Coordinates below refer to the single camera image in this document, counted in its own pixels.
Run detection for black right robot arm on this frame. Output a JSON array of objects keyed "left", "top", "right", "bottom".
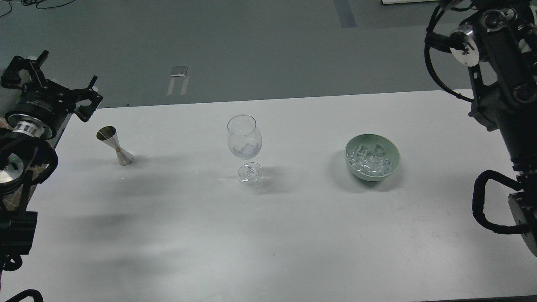
[{"left": 424, "top": 0, "right": 537, "bottom": 254}]

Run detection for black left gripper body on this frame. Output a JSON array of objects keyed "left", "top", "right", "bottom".
[{"left": 5, "top": 82, "right": 91, "bottom": 140}]

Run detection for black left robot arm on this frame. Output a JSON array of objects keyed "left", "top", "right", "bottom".
[{"left": 0, "top": 50, "right": 102, "bottom": 273}]

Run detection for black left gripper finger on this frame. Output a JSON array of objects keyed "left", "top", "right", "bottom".
[
  {"left": 1, "top": 50, "right": 49, "bottom": 90},
  {"left": 74, "top": 75, "right": 103, "bottom": 122}
]

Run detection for black floor cables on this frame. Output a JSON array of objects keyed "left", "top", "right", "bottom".
[{"left": 0, "top": 0, "right": 74, "bottom": 18}]

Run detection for steel cocktail jigger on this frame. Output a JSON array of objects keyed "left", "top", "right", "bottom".
[{"left": 96, "top": 126, "right": 134, "bottom": 166}]

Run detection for clear ice cube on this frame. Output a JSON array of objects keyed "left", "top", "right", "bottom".
[{"left": 240, "top": 143, "right": 259, "bottom": 157}]

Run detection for green ceramic bowl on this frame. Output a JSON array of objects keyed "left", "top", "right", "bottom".
[{"left": 344, "top": 133, "right": 401, "bottom": 182}]

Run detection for pile of clear ice cubes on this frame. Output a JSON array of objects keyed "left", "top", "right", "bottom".
[{"left": 346, "top": 143, "right": 395, "bottom": 177}]

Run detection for clear wine glass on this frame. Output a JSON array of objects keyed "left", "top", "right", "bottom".
[{"left": 227, "top": 115, "right": 263, "bottom": 185}]

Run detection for grey metal floor plate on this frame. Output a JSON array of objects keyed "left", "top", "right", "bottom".
[{"left": 169, "top": 65, "right": 188, "bottom": 77}]

